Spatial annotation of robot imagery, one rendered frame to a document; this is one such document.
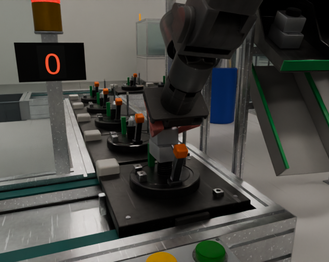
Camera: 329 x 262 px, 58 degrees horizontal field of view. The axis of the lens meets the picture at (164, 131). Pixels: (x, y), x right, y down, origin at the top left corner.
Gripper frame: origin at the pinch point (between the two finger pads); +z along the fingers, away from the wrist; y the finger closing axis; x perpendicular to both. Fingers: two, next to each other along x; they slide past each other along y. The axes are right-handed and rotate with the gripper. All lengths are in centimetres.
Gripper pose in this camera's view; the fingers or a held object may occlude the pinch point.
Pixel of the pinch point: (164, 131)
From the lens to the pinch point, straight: 57.2
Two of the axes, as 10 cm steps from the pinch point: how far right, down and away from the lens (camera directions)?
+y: -9.4, 0.9, -3.3
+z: -2.3, 5.4, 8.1
